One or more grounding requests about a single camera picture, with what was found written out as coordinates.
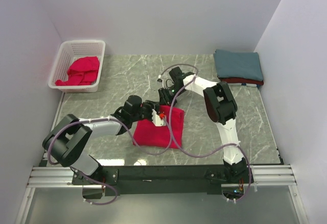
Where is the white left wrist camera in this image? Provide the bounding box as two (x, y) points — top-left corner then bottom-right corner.
(152, 109), (166, 127)

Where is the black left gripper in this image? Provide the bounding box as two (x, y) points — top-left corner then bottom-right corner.
(131, 99), (160, 122)

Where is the white plastic laundry basket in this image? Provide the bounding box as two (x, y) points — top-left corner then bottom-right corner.
(48, 40), (106, 93)

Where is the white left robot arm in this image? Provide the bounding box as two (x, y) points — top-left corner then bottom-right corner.
(42, 95), (163, 184)

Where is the red t-shirt in basket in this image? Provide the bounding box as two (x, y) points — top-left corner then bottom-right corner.
(55, 57), (100, 86)

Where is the folded teal t-shirt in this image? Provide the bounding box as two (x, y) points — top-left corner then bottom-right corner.
(213, 49), (264, 81)

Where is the red t-shirt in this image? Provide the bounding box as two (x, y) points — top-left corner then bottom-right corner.
(55, 57), (100, 86)
(133, 107), (184, 147)
(219, 77), (264, 88)

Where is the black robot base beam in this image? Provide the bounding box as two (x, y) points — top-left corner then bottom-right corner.
(71, 164), (253, 197)

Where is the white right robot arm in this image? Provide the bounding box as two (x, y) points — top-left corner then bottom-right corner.
(158, 64), (252, 184)

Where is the folded red t-shirt in stack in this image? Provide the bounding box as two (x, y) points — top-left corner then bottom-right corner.
(219, 77), (264, 88)

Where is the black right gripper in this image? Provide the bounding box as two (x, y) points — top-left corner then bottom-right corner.
(158, 85), (185, 112)

